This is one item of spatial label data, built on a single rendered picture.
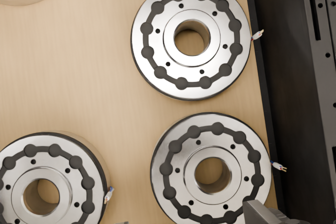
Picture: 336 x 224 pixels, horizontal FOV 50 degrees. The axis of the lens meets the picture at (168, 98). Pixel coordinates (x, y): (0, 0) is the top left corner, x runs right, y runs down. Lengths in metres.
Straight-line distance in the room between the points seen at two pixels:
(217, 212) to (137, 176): 0.08
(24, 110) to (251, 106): 0.21
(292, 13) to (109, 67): 0.16
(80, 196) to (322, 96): 0.20
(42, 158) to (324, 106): 0.22
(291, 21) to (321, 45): 0.03
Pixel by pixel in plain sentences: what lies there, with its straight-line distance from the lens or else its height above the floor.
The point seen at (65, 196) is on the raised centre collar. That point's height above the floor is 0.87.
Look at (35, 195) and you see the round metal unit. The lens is 0.35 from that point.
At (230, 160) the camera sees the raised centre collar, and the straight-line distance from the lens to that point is 0.30.
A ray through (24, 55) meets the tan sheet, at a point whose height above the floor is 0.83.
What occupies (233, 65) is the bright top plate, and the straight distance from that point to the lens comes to 0.31.
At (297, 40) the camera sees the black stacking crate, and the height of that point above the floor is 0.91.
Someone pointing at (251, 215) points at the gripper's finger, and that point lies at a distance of 0.17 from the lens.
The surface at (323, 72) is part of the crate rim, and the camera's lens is 0.26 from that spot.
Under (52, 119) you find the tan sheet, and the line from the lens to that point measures 0.35.
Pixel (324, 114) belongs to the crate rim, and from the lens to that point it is 0.26.
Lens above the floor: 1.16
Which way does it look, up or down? 88 degrees down
